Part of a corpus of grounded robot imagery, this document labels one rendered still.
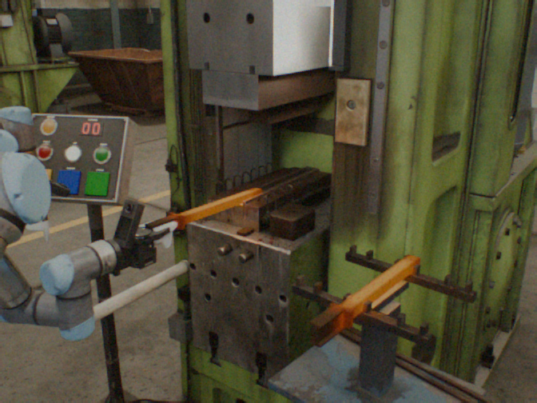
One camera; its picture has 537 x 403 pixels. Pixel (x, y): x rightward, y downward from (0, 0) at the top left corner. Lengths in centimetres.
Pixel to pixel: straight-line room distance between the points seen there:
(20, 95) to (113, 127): 455
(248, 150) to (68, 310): 93
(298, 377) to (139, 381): 132
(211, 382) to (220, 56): 106
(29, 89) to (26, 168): 544
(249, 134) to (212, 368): 80
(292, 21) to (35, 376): 192
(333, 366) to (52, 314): 65
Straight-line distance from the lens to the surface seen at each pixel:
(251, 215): 161
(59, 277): 120
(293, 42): 153
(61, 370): 274
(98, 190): 180
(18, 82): 635
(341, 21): 147
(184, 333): 217
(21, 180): 95
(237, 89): 154
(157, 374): 260
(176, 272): 203
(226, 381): 189
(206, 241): 167
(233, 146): 186
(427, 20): 142
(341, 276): 168
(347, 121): 150
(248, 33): 150
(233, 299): 169
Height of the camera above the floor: 154
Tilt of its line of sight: 20 degrees down
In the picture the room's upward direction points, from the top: straight up
